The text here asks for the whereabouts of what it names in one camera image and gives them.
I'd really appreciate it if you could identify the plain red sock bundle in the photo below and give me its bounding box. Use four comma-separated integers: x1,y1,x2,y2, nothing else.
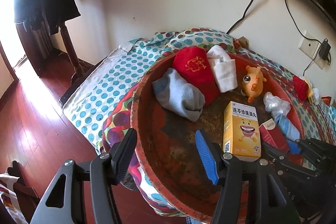
293,75,309,102

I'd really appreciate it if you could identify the adapter black cable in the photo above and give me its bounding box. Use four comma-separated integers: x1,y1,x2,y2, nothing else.
303,58,316,77

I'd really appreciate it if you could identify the dark wooden coat stand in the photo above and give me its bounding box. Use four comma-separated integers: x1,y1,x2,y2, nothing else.
59,22,84,84

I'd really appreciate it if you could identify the black power adapter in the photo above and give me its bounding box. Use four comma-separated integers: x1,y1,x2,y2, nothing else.
318,39,331,65

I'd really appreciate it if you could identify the small red candy wrapper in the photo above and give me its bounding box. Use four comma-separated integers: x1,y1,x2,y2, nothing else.
233,36,249,50

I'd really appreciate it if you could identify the yellow medicine box cartoon face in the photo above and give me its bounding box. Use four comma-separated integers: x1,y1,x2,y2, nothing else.
223,101,261,162

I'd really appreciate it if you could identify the polka dot bed sheet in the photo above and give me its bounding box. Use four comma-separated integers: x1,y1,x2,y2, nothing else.
63,28,335,153

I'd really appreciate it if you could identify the red embroidered sock bundle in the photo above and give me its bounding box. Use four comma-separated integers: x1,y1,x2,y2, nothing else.
172,46,220,106

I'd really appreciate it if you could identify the light blue sock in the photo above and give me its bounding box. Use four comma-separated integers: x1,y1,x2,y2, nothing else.
275,114,300,141

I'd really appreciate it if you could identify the white sock bundle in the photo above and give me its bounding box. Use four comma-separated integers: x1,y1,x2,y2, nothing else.
207,45,238,93

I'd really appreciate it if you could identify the round red metal tray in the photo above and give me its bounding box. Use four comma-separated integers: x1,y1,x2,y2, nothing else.
130,48,305,223

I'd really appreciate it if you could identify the orange rubber toy animal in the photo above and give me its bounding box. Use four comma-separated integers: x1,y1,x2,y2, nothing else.
241,65,266,104

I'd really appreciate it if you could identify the white wall socket plate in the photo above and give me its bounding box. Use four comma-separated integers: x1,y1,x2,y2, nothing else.
299,30,329,69

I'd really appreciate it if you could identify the black thin wall cable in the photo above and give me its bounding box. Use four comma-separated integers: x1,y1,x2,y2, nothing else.
226,0,271,34

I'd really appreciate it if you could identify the red snack packet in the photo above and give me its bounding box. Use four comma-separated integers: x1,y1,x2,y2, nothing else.
321,96,335,107

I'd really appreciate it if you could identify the yellow white medicine box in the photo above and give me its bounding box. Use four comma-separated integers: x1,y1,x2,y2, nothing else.
307,88,316,104

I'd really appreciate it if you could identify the grey blue sock bundle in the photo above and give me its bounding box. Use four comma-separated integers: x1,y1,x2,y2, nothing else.
152,68,205,122

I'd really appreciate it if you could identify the clear plastic bag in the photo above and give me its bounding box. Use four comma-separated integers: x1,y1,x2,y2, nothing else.
263,92,291,120

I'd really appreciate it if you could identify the red Marubi box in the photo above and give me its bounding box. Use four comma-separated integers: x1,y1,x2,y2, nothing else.
259,119,290,153

